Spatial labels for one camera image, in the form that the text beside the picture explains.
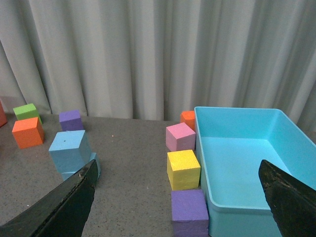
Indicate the orange foam block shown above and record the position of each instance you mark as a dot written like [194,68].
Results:
[28,132]
[188,117]

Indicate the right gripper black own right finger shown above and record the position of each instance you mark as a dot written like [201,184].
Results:
[292,203]

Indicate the purple foam block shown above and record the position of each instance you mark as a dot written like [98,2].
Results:
[189,213]
[70,120]

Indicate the purple foam block front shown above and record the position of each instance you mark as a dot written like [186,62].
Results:
[189,213]

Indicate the orange foam block right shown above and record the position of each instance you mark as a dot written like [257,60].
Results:
[188,117]

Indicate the yellow foam block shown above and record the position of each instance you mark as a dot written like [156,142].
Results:
[183,170]

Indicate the orange foam block left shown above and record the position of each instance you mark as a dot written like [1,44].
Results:
[28,132]

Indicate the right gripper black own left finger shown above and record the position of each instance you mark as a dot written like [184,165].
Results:
[63,212]

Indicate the green foam block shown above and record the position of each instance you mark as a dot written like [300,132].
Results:
[26,112]

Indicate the purple foam block rear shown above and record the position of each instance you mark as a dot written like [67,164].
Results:
[70,120]

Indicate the light blue foam block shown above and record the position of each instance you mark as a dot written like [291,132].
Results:
[70,150]

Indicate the pink foam block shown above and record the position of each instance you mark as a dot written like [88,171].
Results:
[180,137]

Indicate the red plastic bin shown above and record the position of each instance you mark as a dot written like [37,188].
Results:
[3,118]

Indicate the light blue plastic bin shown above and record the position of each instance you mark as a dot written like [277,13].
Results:
[230,145]

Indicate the grey curtain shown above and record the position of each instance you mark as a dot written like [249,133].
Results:
[153,59]

